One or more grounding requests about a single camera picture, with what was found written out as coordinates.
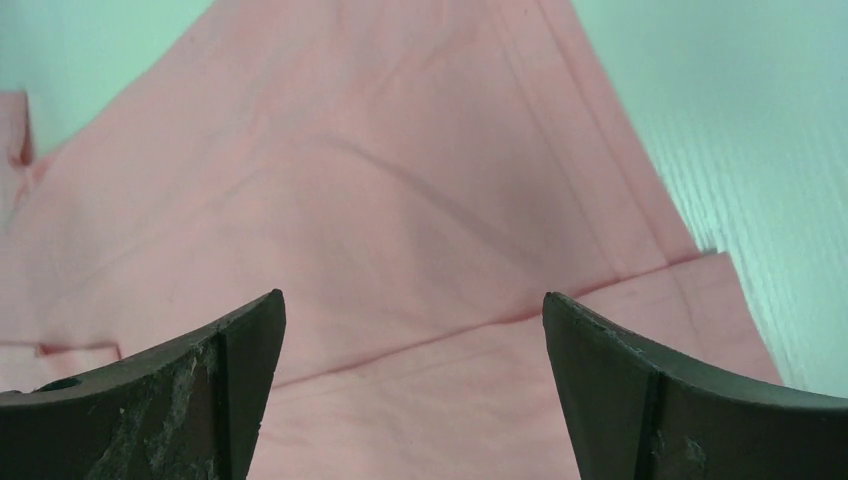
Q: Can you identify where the pink t shirt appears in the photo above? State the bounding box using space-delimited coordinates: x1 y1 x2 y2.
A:
1 1 779 479

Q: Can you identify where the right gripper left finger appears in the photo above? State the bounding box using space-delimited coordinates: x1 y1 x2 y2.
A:
1 290 286 479

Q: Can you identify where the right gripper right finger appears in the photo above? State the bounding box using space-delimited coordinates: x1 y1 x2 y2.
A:
542 292 847 479

